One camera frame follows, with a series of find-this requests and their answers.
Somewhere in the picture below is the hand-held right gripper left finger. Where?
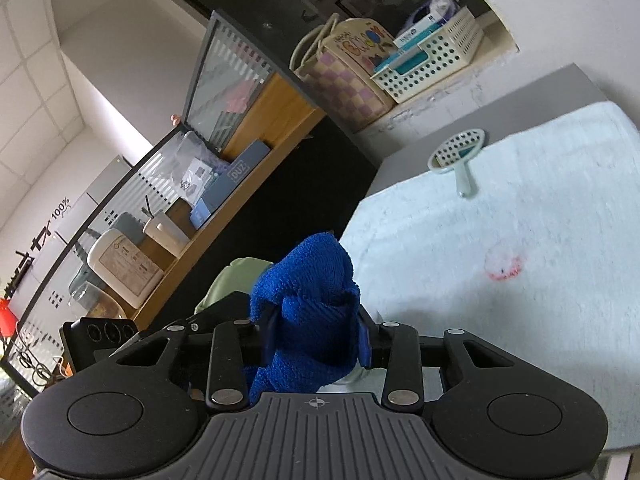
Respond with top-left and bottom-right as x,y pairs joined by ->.
107,305 -> 279,410

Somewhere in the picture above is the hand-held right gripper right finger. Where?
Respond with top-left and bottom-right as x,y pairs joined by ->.
357,320 -> 516,409

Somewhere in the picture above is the blue cloth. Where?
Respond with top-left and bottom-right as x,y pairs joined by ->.
240,231 -> 362,406

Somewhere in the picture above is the white plastic container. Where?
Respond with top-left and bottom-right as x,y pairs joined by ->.
86,228 -> 165,310

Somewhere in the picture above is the red object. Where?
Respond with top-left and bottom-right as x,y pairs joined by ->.
0,297 -> 19,337

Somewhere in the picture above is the long striped glass partition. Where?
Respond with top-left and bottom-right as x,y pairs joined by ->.
0,125 -> 232,397

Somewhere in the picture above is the white cup with sticks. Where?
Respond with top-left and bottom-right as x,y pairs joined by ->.
142,195 -> 191,257

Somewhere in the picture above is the light blue towel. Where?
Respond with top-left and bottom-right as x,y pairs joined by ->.
339,101 -> 640,452

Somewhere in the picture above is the blue cardboard box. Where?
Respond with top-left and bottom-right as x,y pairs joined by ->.
189,140 -> 271,229

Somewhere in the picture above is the clear plastic bag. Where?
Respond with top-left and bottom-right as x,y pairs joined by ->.
169,132 -> 232,202

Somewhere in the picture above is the pale green slotted strainer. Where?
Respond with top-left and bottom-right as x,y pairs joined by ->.
427,128 -> 486,199

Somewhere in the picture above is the pink item behind glass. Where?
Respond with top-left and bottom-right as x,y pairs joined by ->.
224,80 -> 254,114

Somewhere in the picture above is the purple checkered bag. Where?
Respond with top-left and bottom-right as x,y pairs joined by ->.
289,15 -> 397,131

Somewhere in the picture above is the striped glass partition panel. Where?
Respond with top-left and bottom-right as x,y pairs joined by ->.
182,10 -> 276,154

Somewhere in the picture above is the small grey table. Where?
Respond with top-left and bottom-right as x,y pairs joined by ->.
364,62 -> 640,461

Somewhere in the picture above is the teal box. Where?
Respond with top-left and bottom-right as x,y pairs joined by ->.
374,50 -> 432,76

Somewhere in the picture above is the white perforated plastic basket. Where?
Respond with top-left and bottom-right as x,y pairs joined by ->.
370,6 -> 485,106

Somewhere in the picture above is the cream printed tote bag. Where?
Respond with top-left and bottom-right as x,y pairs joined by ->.
320,17 -> 402,77

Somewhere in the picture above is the white and blue glove box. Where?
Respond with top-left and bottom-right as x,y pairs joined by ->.
392,9 -> 454,51

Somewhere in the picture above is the purple glove box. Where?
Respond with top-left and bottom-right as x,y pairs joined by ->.
407,0 -> 459,27

